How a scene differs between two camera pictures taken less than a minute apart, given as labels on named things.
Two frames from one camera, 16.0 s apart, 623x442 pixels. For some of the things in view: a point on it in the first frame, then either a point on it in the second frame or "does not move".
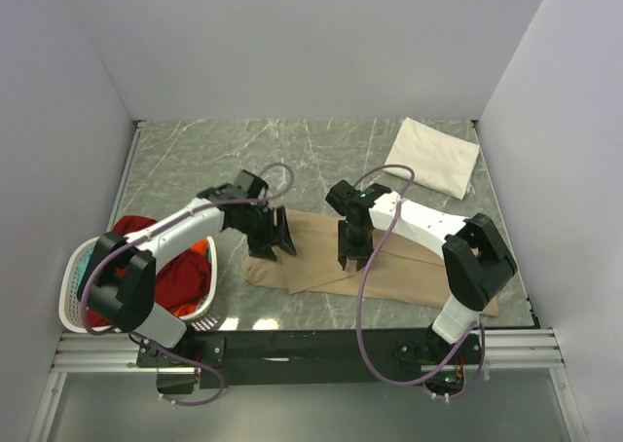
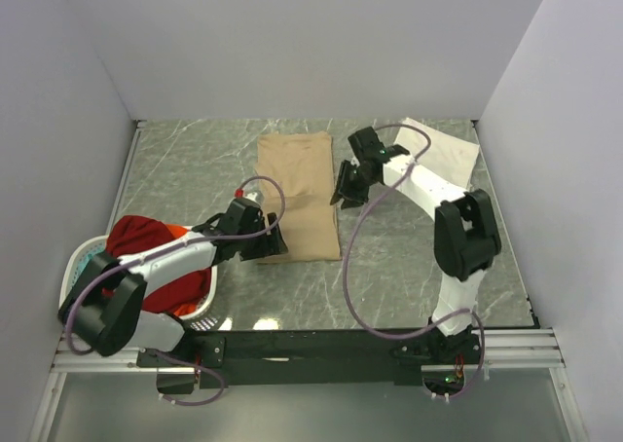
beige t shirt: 403,268 → 302,162
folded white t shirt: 439,161 does not move
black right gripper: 346,249 → 350,197
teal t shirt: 83,264 does not move
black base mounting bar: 274,358 does not move
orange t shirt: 189,309 does not move
